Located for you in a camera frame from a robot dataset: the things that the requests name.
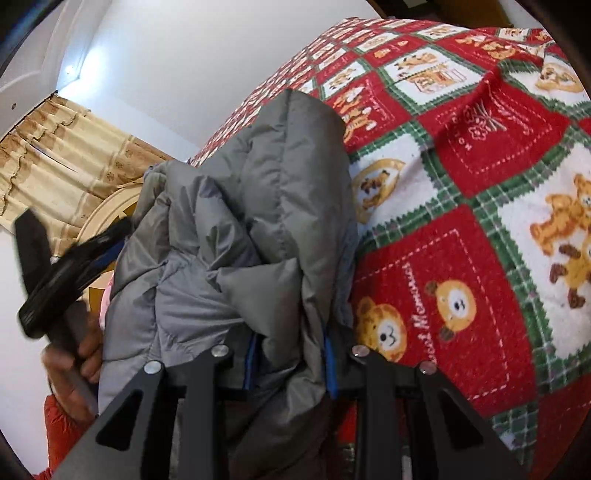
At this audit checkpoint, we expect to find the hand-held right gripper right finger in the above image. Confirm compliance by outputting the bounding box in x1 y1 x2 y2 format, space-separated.
323 335 527 480

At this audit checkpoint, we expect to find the grey puffer jacket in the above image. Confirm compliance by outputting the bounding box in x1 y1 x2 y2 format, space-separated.
97 89 361 480

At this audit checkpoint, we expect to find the beige patterned curtain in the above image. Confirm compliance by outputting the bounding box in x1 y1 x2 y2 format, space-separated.
0 92 183 257

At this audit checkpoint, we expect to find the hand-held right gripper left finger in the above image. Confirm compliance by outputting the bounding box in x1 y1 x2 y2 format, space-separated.
51 332 259 480

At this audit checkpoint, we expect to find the person's left forearm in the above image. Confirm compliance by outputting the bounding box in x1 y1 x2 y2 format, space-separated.
31 394 99 480

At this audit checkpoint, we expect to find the red bear print bed sheet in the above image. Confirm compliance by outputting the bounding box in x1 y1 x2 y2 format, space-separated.
187 17 591 480

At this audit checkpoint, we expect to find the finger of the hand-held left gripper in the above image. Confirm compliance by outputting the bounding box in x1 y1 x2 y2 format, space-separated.
92 216 136 278

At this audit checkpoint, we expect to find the cream wooden headboard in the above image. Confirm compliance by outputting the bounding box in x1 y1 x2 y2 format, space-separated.
76 181 146 310

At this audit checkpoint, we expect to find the person's left hand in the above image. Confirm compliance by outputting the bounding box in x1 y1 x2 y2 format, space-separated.
41 304 106 426

